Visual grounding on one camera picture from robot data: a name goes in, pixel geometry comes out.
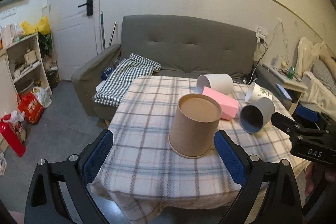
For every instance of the pink box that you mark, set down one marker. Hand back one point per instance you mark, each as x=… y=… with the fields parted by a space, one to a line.
x=229 y=106

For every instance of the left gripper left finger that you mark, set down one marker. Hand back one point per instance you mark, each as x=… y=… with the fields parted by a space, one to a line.
x=85 y=171

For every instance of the person right hand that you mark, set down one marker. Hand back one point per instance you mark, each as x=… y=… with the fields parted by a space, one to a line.
x=330 y=176

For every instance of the smartphone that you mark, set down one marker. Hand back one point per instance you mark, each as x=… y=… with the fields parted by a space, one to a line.
x=284 y=92

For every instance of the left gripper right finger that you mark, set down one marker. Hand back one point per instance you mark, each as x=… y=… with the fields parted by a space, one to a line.
x=242 y=172

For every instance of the yellow plastic bag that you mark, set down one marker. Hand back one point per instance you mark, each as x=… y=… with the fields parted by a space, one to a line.
x=42 y=26

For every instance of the red gift bag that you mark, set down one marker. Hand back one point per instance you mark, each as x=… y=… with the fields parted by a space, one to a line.
x=13 y=131

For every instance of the white bedside table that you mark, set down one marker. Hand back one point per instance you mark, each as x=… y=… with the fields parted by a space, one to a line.
x=296 y=89

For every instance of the white electric kettle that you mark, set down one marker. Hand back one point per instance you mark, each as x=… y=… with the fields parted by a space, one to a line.
x=7 y=35

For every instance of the green broom handle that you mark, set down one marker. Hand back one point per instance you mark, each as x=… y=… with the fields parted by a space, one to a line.
x=102 y=29

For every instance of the white cylinder cup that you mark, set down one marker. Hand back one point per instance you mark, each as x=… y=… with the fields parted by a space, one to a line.
x=222 y=83

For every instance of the white cup green print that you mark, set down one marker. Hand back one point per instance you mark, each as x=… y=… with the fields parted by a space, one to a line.
x=255 y=92

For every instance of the wall power socket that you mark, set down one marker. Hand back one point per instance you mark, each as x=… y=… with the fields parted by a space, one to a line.
x=261 y=34

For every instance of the red shopping bag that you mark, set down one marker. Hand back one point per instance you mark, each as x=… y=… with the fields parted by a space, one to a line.
x=31 y=107

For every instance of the white door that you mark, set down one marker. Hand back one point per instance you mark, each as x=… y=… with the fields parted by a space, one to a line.
x=73 y=35

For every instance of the white plastic bag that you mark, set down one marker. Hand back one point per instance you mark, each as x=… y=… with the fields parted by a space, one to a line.
x=42 y=96

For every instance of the striped pillow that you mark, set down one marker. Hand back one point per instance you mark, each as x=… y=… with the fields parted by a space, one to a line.
x=322 y=73

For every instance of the white headboard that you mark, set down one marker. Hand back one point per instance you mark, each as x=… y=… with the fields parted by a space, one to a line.
x=308 y=53

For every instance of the blue snack packet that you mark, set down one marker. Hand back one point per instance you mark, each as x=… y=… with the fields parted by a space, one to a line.
x=105 y=73

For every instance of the white shelf unit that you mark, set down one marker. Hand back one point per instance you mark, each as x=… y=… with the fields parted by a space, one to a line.
x=24 y=62

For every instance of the grey cylinder cup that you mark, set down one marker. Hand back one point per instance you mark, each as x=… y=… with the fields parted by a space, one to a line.
x=254 y=116

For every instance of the green bottle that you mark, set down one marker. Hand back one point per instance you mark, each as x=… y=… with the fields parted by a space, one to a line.
x=291 y=72

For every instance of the brown kraft paper cup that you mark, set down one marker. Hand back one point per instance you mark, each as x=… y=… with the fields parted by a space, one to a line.
x=195 y=124

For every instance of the grey sofa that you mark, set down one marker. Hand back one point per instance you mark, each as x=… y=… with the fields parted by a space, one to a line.
x=184 y=46

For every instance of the black door handle lock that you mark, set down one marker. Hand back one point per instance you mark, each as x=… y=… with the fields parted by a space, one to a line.
x=89 y=7

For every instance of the green checked cloth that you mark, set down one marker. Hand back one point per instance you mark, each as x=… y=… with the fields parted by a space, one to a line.
x=117 y=84

